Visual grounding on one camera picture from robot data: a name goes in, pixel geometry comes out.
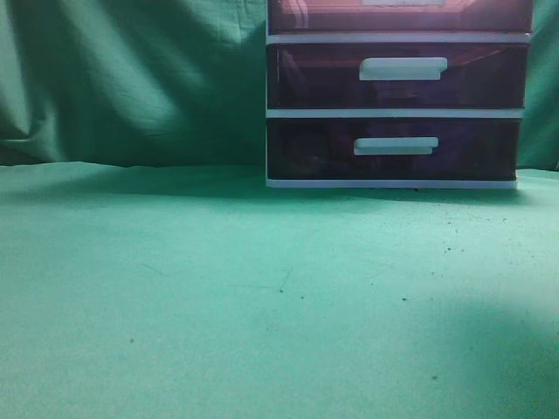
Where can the translucent purple drawer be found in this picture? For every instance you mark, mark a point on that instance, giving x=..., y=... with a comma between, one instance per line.
x=392, y=149
x=361, y=16
x=433, y=75

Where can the green cloth backdrop and cover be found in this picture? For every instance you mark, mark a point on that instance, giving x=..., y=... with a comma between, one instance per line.
x=148, y=272

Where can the white plastic drawer cabinet frame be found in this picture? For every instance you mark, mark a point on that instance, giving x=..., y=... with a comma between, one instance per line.
x=392, y=37

